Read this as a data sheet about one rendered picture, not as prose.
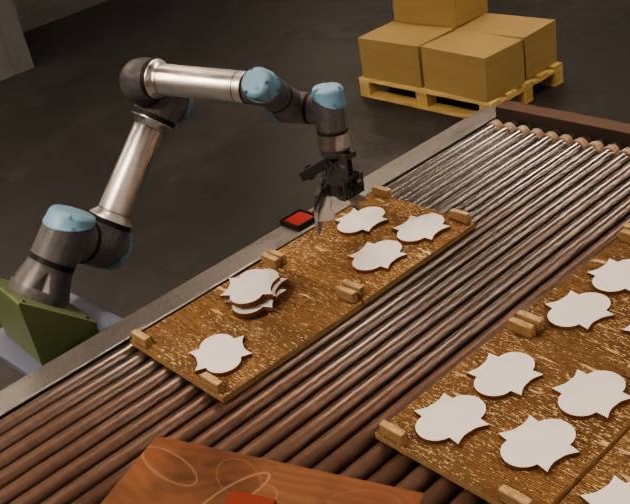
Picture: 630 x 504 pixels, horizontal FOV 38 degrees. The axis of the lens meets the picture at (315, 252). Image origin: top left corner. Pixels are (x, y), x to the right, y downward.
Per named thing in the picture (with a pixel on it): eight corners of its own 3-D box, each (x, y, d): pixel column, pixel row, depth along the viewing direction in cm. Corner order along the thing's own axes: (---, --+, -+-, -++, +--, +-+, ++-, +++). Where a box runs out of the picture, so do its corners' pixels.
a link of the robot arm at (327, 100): (318, 79, 216) (350, 81, 212) (323, 124, 221) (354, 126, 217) (301, 90, 210) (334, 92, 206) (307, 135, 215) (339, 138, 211)
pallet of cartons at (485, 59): (576, 70, 557) (574, -36, 525) (514, 127, 500) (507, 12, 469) (414, 58, 621) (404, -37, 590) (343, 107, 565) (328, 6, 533)
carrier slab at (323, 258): (265, 263, 232) (263, 258, 232) (374, 196, 255) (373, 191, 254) (364, 306, 209) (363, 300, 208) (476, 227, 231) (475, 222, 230)
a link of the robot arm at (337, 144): (310, 134, 216) (333, 123, 221) (312, 152, 218) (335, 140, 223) (333, 139, 211) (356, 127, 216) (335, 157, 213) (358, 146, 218)
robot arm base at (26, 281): (-5, 279, 223) (10, 242, 223) (38, 288, 236) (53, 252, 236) (36, 303, 216) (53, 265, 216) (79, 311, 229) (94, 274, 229)
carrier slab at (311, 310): (131, 345, 210) (129, 339, 210) (265, 264, 232) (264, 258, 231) (224, 404, 186) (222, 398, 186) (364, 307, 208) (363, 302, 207)
